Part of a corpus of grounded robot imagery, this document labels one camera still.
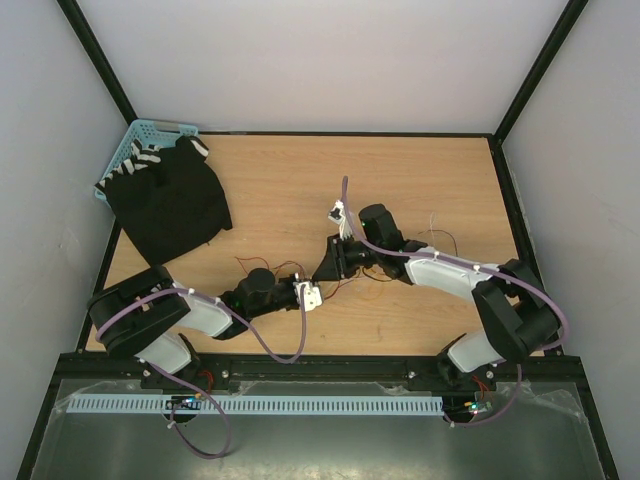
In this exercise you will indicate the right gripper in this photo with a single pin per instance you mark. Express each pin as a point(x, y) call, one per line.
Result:
point(335, 264)

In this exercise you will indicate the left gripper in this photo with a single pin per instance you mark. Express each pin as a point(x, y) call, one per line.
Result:
point(296, 288)

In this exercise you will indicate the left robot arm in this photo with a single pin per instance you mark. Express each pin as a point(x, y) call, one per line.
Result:
point(135, 317)

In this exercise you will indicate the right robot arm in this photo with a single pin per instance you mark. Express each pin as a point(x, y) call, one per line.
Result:
point(518, 318)

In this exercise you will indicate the striped black white cloth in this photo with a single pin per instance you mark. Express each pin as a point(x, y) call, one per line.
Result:
point(185, 148)

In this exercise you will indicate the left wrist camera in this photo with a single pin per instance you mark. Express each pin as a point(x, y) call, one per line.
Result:
point(310, 305)

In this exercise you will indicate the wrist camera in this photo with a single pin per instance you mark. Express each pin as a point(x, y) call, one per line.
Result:
point(310, 305)
point(343, 218)

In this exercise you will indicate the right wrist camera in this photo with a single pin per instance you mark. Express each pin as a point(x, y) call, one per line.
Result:
point(343, 218)

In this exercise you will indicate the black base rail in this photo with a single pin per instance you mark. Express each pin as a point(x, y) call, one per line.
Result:
point(228, 372)

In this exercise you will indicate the right rear frame post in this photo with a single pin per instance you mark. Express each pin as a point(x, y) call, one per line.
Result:
point(544, 59)

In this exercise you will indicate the black enclosure frame post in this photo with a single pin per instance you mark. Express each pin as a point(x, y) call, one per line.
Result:
point(88, 40)

